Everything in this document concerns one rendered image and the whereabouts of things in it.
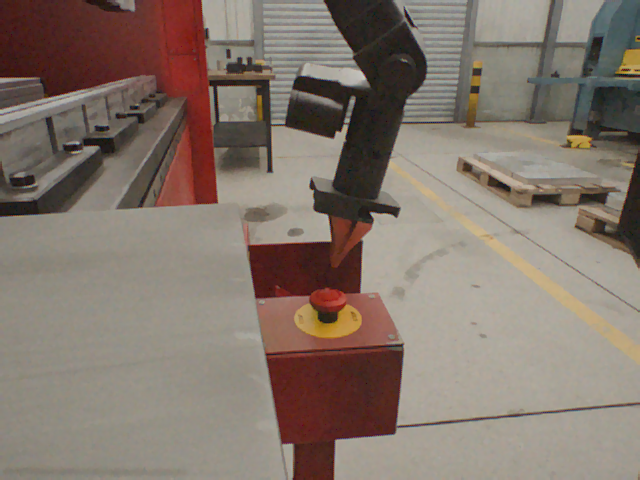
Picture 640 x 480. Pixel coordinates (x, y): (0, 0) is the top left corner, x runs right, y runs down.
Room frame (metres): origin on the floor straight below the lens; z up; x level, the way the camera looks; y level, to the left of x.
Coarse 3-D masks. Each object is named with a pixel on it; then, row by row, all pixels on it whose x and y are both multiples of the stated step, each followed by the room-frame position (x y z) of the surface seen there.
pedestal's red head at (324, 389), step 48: (288, 288) 0.55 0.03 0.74; (336, 288) 0.55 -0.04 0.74; (288, 336) 0.37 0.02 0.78; (384, 336) 0.37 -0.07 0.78; (288, 384) 0.35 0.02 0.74; (336, 384) 0.36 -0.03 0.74; (384, 384) 0.36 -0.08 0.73; (288, 432) 0.35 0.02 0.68; (336, 432) 0.36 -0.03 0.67; (384, 432) 0.36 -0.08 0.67
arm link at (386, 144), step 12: (348, 96) 0.50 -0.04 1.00; (360, 108) 0.50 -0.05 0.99; (372, 108) 0.49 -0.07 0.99; (360, 120) 0.49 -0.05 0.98; (372, 120) 0.49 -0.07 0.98; (384, 120) 0.49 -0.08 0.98; (396, 120) 0.49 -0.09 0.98; (348, 132) 0.50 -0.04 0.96; (360, 132) 0.49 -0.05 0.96; (372, 132) 0.48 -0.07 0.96; (384, 132) 0.49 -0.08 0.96; (396, 132) 0.50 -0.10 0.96; (360, 144) 0.49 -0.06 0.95; (372, 144) 0.48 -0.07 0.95; (384, 144) 0.49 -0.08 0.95; (372, 156) 0.49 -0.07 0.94
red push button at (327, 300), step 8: (328, 288) 0.42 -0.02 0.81; (312, 296) 0.41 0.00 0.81; (320, 296) 0.40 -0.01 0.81; (328, 296) 0.40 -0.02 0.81; (336, 296) 0.40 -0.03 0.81; (344, 296) 0.41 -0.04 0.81; (312, 304) 0.40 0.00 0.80; (320, 304) 0.39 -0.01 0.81; (328, 304) 0.39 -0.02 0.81; (336, 304) 0.39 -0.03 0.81; (344, 304) 0.40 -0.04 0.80; (320, 312) 0.40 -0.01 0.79; (328, 312) 0.39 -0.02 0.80; (336, 312) 0.40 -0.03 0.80; (320, 320) 0.40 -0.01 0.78; (328, 320) 0.40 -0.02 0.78; (336, 320) 0.40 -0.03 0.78
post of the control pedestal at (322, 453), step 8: (296, 448) 0.42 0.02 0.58; (304, 448) 0.42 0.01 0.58; (312, 448) 0.43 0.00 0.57; (320, 448) 0.43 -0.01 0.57; (328, 448) 0.43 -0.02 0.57; (296, 456) 0.42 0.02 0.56; (304, 456) 0.43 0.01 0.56; (312, 456) 0.43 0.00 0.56; (320, 456) 0.43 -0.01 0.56; (328, 456) 0.43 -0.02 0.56; (296, 464) 0.42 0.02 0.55; (304, 464) 0.42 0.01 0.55; (312, 464) 0.43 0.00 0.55; (320, 464) 0.43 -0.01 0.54; (328, 464) 0.43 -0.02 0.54; (296, 472) 0.43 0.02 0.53; (304, 472) 0.42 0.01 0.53; (312, 472) 0.43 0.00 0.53; (320, 472) 0.43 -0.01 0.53; (328, 472) 0.43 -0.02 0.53
